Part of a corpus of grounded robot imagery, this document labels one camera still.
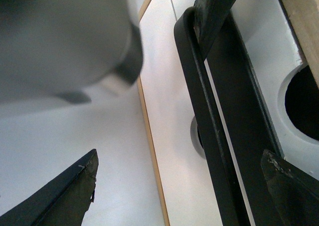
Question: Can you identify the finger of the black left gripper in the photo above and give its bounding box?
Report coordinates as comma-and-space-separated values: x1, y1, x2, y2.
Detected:
194, 0, 236, 58

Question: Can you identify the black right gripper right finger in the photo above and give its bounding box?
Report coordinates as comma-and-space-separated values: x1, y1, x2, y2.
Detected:
261, 150, 319, 226

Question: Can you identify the wooden drawer cabinet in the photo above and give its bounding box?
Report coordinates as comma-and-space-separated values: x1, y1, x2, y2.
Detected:
139, 0, 319, 225

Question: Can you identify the white drawer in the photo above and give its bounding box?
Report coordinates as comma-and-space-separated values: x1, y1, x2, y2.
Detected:
231, 0, 319, 180
140, 0, 222, 226

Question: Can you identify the white plant pot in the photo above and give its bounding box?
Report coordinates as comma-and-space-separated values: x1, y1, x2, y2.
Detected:
0, 0, 143, 118

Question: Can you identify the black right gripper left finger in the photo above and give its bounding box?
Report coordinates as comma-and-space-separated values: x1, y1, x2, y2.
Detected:
0, 149, 99, 226

